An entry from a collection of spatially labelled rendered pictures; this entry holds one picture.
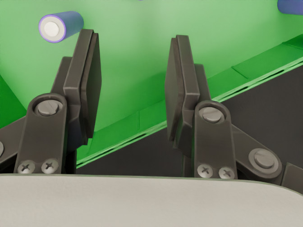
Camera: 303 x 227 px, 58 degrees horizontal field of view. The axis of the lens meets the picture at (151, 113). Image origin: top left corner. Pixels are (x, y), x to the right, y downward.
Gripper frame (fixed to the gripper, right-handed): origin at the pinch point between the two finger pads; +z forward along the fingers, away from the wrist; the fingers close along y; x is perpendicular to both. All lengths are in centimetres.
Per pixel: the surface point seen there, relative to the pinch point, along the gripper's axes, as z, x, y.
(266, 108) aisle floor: 34, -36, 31
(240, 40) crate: 12.9, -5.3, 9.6
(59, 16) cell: 8.0, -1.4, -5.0
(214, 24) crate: 13.4, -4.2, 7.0
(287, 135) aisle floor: 32, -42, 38
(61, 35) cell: 7.4, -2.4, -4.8
